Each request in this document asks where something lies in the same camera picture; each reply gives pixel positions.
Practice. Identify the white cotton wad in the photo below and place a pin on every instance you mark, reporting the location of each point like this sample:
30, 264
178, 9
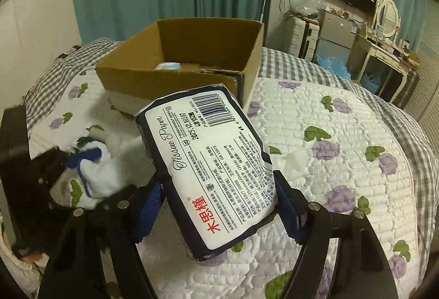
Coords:
295, 162

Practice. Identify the cream vanity desk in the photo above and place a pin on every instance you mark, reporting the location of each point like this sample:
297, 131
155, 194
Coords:
380, 60

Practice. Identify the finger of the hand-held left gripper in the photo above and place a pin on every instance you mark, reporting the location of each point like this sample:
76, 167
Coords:
84, 156

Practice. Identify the oval white vanity mirror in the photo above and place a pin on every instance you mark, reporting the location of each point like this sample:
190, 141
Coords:
388, 18

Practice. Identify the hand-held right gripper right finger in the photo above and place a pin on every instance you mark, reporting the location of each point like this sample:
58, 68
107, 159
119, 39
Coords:
292, 213

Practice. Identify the white cloth with blue trim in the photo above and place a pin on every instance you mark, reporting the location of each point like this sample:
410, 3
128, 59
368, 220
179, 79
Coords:
99, 179

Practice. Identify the light blue pack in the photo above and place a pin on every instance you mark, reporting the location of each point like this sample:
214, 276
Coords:
168, 66

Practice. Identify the blue plastic bag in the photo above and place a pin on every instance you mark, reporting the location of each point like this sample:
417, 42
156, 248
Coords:
334, 65

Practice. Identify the white padded cloth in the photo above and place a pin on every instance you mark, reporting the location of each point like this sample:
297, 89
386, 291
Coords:
132, 102

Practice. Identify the small silver fridge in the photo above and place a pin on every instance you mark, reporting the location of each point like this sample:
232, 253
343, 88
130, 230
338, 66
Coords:
334, 28

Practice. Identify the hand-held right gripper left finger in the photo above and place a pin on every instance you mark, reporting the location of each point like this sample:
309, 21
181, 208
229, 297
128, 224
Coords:
150, 208

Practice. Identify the white drawer cabinet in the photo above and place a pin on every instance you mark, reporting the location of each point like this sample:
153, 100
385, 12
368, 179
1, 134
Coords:
299, 36

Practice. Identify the white and navy tissue pack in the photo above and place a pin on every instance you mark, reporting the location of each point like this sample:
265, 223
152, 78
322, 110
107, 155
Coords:
209, 165

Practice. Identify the brown cardboard box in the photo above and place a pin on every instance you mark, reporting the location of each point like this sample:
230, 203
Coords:
178, 59

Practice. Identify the white floral quilt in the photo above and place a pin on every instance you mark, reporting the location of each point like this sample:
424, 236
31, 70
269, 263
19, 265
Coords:
325, 155

